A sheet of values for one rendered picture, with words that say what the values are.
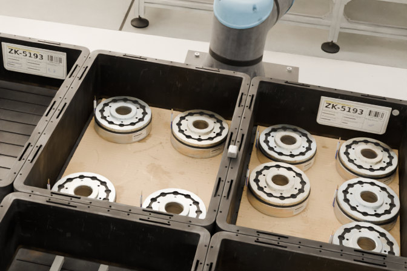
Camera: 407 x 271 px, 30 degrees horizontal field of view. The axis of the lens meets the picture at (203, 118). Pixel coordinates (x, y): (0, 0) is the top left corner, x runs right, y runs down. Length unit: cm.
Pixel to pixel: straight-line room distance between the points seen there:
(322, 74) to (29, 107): 73
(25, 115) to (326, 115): 55
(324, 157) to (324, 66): 53
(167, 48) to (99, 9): 160
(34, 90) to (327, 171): 58
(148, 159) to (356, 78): 69
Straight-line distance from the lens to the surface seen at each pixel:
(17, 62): 149
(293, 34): 337
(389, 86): 185
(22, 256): 118
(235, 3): 152
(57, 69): 146
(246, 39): 154
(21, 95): 148
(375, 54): 334
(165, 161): 132
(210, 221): 108
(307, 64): 186
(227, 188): 113
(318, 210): 127
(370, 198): 129
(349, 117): 139
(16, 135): 139
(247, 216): 124
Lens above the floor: 169
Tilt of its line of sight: 37 degrees down
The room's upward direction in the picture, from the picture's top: 5 degrees clockwise
